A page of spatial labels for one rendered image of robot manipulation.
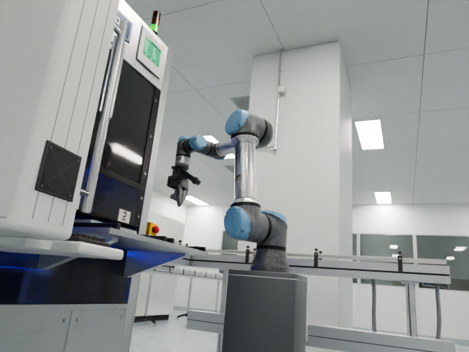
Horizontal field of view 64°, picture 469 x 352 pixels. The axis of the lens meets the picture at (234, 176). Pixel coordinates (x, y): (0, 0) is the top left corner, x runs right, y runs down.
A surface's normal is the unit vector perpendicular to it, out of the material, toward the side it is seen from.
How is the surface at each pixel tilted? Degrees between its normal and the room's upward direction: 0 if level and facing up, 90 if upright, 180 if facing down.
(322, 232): 90
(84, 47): 90
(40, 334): 90
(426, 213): 90
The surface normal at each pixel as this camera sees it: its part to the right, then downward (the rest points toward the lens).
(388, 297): -0.40, -0.29
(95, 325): 0.91, -0.04
